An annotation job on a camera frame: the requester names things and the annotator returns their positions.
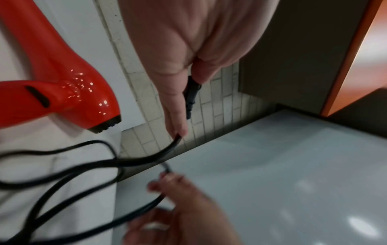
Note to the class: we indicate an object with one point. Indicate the person's right hand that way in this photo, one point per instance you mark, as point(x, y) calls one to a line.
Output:
point(193, 215)

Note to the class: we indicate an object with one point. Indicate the person's left hand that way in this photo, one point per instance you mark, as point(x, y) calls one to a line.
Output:
point(193, 36)

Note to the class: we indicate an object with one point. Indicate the red hair dryer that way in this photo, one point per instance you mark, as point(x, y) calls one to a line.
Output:
point(54, 71)

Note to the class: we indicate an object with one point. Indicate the light grey partition board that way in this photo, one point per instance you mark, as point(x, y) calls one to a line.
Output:
point(272, 167)

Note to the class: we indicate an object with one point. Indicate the orange and grey cabinet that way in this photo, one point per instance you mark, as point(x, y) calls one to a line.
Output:
point(287, 59)

